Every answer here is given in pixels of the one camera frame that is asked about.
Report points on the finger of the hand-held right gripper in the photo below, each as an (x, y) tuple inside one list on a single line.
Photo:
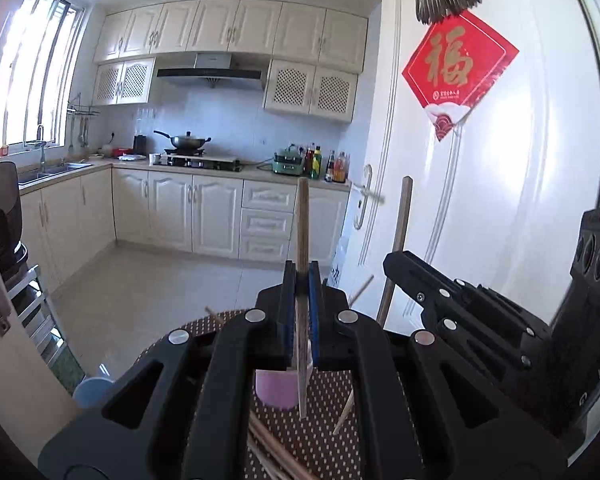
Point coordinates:
[(505, 305), (430, 285)]

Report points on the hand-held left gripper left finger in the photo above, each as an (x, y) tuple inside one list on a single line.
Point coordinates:
[(292, 330)]

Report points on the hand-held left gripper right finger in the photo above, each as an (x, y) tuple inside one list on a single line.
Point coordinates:
[(315, 335)]

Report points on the pink cup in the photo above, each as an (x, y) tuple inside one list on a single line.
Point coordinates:
[(275, 390)]

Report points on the wooden chopstick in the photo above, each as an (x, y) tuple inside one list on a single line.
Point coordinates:
[(303, 225), (342, 417), (214, 315), (404, 220), (361, 291)]

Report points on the white plastic bag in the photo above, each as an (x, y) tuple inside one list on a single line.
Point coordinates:
[(341, 260)]

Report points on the brown polka dot tablecloth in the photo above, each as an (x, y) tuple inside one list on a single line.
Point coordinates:
[(320, 440)]

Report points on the white base cabinets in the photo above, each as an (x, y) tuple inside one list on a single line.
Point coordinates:
[(195, 215)]

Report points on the row of condiment bottles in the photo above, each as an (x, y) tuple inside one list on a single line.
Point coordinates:
[(327, 165)]

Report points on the green kitchen appliance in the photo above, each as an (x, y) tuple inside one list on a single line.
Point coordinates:
[(287, 162)]

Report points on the gas stove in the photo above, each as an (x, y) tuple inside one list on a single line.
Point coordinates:
[(202, 161)]

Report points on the blue plastic stool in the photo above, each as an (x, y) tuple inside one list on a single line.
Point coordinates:
[(92, 392)]

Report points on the black wok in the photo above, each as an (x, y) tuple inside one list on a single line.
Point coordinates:
[(187, 141)]

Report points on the white mug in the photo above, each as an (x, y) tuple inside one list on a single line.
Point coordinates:
[(155, 159)]

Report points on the white lattice cabinet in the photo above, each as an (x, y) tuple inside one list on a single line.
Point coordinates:
[(122, 81), (310, 90)]

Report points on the white plate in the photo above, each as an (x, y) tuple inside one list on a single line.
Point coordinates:
[(131, 157)]

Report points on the black blender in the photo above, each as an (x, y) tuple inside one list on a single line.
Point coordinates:
[(140, 142)]

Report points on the metal shelf rack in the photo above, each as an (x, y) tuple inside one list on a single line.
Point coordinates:
[(32, 310)]

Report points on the black range hood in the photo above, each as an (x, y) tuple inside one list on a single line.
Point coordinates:
[(207, 72)]

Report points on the beige wooden door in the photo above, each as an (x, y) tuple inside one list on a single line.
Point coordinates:
[(25, 385)]

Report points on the steel sink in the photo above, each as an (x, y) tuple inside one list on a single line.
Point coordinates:
[(55, 170)]

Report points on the steel faucet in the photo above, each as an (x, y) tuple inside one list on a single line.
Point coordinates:
[(41, 145)]

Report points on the black kitchen appliance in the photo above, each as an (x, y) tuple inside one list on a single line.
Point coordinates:
[(0, 220)]

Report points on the barred window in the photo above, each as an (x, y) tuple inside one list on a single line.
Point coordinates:
[(35, 65)]

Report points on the red diamond wall poster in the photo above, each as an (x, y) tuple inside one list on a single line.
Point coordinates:
[(455, 70)]

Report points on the wall utensil rack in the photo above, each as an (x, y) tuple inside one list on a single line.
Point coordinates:
[(80, 115)]

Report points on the white wall cabinets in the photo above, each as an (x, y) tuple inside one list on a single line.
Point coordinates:
[(230, 27)]

